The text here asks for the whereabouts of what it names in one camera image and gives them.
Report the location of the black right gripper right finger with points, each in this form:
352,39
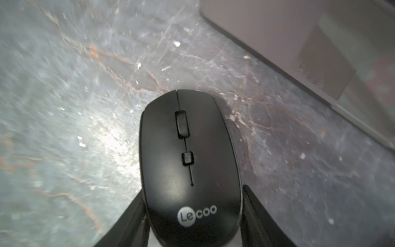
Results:
258,228

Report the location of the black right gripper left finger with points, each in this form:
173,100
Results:
131,229

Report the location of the black wireless mouse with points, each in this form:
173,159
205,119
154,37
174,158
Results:
189,171

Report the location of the grey laptop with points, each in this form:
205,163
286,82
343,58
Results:
342,51

